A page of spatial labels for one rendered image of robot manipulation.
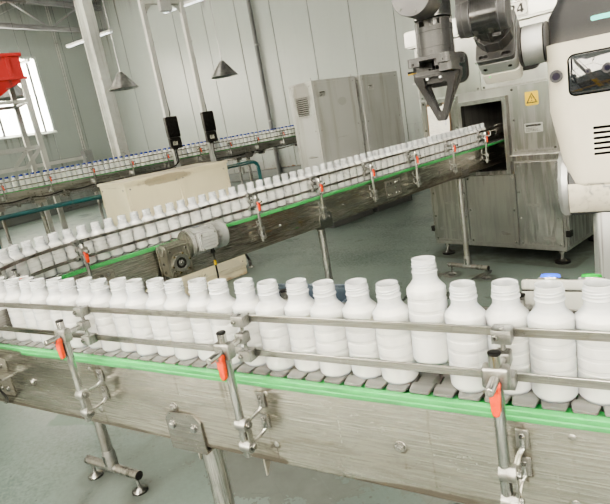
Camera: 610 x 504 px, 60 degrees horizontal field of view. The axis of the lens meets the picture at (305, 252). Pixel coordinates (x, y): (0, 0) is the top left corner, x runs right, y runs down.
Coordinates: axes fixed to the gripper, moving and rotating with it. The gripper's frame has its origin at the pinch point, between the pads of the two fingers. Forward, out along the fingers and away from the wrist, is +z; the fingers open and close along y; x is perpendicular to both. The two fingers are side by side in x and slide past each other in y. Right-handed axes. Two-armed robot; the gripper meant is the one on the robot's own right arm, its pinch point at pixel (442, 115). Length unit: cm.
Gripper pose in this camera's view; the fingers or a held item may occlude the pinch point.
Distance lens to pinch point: 91.6
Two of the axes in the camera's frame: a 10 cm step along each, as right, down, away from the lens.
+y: -4.8, 2.8, -8.3
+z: 1.6, 9.6, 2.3
